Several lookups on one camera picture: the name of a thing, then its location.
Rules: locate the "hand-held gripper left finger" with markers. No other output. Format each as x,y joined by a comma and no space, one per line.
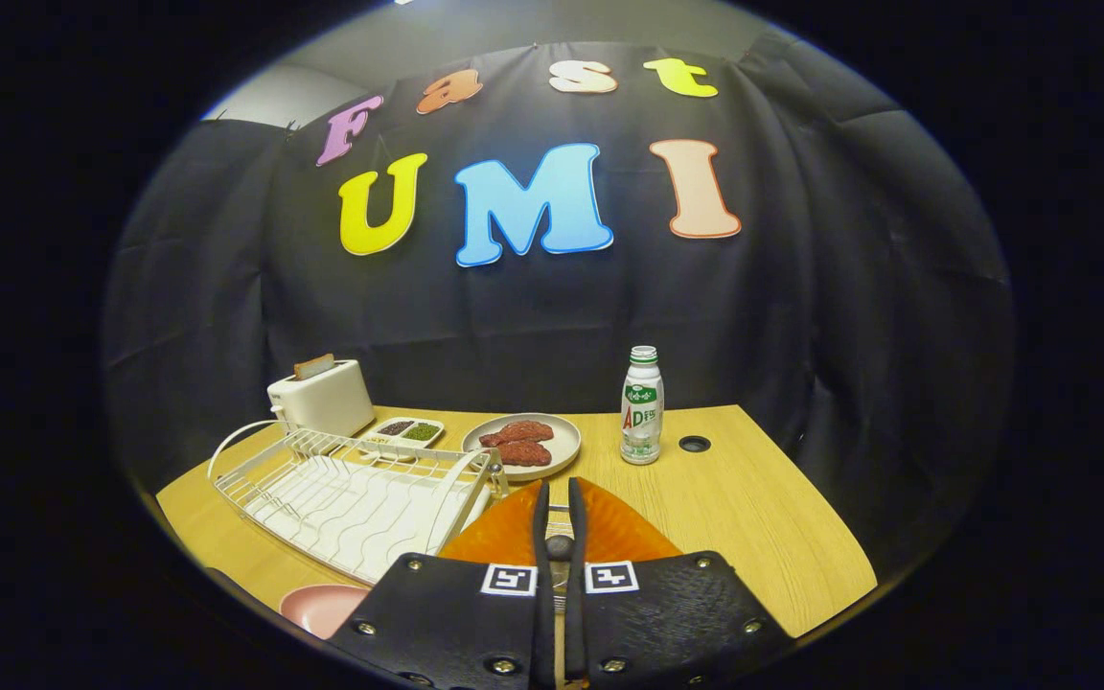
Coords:
456,618

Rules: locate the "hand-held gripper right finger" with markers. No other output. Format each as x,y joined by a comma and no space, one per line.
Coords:
667,618

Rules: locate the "pink plate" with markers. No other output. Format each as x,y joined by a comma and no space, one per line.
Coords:
322,609

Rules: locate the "white divided snack dish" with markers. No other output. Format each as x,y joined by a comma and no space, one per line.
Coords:
375,444

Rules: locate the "beige round plate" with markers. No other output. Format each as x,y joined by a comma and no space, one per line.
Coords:
566,441

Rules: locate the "white drip tray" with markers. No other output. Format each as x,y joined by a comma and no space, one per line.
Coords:
389,537

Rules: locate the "brown meat piece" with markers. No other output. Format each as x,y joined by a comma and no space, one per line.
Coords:
518,432
525,453

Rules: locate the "pile of green beans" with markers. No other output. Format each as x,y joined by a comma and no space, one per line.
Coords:
422,432

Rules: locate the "pile of dark beans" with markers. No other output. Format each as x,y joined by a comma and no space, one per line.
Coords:
396,428

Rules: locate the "white green label bottle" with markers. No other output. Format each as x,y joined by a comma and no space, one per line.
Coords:
641,412

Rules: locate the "white toaster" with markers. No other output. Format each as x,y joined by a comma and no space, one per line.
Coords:
327,402

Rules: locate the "brown toast slice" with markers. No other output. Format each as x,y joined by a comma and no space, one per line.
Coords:
313,366

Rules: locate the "black backdrop cloth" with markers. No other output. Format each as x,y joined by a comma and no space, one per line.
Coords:
801,316

